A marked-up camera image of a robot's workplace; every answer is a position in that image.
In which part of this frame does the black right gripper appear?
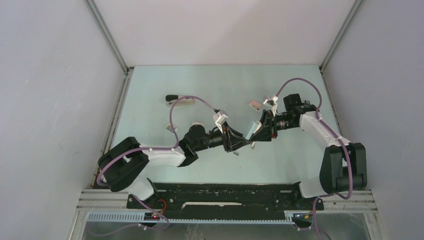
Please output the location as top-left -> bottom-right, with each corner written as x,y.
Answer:
248,109 -> 297,142

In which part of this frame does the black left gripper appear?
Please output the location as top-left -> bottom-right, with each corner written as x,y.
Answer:
193,121 -> 250,153

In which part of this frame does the beige and black large stapler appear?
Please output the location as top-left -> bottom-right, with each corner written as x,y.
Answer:
165,94 -> 195,107

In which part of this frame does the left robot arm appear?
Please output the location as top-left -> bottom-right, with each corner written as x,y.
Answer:
97,123 -> 257,208

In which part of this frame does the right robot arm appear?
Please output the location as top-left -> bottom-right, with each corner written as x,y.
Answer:
243,93 -> 368,209

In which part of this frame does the white staple box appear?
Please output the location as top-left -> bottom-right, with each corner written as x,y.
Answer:
192,121 -> 205,127

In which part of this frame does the open staple box tray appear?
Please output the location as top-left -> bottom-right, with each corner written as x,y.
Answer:
165,123 -> 178,133

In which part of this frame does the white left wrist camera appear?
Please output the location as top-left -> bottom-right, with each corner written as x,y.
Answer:
212,109 -> 228,133

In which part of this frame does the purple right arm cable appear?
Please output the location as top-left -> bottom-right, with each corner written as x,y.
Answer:
275,77 -> 354,240

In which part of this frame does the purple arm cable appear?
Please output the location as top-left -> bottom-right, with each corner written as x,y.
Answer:
87,95 -> 221,238
275,77 -> 354,240

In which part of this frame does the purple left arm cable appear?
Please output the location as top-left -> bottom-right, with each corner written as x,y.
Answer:
87,95 -> 221,238

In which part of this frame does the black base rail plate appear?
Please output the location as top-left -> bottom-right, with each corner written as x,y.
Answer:
144,183 -> 324,222

